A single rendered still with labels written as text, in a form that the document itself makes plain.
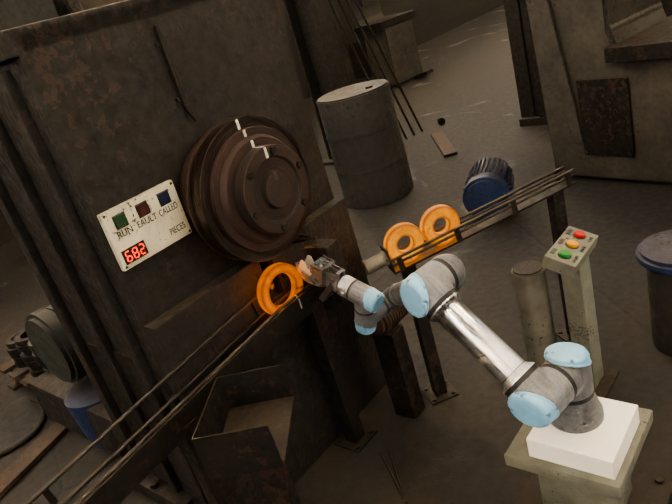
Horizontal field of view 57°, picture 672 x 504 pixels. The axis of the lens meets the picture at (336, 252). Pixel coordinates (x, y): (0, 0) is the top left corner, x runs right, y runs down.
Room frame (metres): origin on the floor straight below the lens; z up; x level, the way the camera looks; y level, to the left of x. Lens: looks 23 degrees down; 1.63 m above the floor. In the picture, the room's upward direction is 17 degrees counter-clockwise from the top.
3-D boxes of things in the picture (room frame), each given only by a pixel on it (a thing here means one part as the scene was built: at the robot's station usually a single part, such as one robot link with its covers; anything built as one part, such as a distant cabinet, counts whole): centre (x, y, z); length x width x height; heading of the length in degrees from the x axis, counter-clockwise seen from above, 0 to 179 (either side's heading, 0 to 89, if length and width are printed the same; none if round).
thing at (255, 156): (1.89, 0.13, 1.11); 0.28 x 0.06 x 0.28; 135
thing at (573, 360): (1.37, -0.51, 0.53); 0.13 x 0.12 x 0.14; 124
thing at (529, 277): (2.01, -0.66, 0.26); 0.12 x 0.12 x 0.52
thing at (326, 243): (2.14, 0.04, 0.68); 0.11 x 0.08 x 0.24; 45
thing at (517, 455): (1.38, -0.52, 0.28); 0.32 x 0.32 x 0.04; 45
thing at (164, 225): (1.80, 0.52, 1.15); 0.26 x 0.02 x 0.18; 135
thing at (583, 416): (1.38, -0.52, 0.41); 0.15 x 0.15 x 0.10
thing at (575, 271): (1.92, -0.80, 0.31); 0.24 x 0.16 x 0.62; 135
